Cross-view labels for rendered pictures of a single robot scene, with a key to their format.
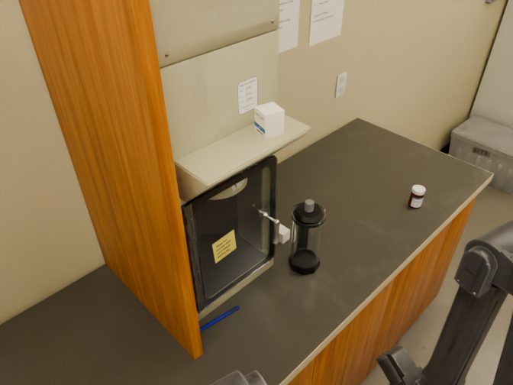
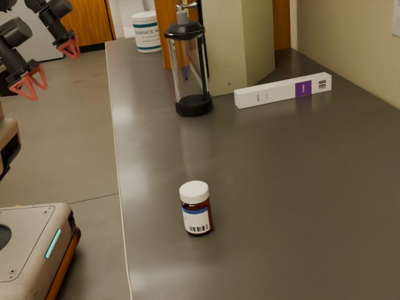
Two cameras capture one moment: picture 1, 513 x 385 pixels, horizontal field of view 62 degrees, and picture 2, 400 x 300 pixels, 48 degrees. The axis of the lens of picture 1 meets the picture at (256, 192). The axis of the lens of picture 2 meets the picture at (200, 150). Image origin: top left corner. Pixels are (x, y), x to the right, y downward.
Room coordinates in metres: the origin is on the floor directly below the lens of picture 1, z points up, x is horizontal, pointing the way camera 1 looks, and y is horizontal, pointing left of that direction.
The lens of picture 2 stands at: (1.65, -1.12, 1.41)
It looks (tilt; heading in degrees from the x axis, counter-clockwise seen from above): 27 degrees down; 125
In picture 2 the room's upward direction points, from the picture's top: 8 degrees counter-clockwise
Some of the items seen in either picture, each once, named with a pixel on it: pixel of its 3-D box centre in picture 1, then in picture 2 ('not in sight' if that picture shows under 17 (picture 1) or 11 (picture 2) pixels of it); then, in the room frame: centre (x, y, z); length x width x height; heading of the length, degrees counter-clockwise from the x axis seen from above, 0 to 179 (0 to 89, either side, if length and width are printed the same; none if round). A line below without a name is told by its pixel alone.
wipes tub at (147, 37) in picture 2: not in sight; (149, 31); (0.41, 0.39, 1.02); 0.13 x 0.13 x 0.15
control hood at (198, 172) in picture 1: (246, 161); not in sight; (0.82, 0.02, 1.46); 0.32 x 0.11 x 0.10; 134
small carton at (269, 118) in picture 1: (269, 120); not in sight; (0.87, -0.03, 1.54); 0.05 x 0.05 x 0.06; 29
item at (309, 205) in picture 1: (308, 210); (183, 24); (0.98, -0.16, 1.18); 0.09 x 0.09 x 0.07
